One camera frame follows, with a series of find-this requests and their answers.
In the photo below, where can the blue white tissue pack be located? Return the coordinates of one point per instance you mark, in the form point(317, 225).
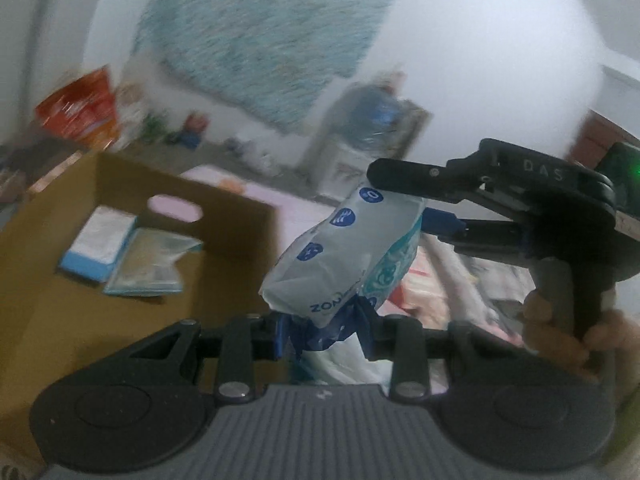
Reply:
point(340, 250)

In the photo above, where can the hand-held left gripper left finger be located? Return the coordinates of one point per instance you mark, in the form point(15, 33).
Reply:
point(281, 340)

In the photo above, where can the white blue carton box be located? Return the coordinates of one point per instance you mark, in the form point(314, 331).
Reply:
point(97, 240)

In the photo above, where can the blue water jug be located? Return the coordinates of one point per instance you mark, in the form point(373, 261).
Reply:
point(375, 115)

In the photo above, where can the teal packet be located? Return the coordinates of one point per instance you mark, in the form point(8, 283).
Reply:
point(145, 265)

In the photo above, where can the brown cardboard box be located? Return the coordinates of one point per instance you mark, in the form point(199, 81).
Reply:
point(50, 310)

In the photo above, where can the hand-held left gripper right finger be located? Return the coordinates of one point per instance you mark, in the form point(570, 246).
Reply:
point(367, 347)

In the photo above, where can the person's right hand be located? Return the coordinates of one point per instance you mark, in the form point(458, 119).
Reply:
point(550, 330)

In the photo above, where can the patterned board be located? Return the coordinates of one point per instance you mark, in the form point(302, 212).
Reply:
point(415, 127)

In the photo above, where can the teal floral wall cloth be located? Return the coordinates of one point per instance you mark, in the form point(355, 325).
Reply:
point(260, 35)

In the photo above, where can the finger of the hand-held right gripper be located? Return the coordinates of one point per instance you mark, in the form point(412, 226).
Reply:
point(415, 175)
point(440, 222)

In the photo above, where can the brown wooden cabinet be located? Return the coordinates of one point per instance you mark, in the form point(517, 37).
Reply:
point(600, 132)

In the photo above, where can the white water dispenser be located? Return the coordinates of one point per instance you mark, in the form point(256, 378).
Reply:
point(340, 175)

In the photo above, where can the red plastic bag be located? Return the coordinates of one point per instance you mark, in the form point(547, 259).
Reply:
point(80, 107)

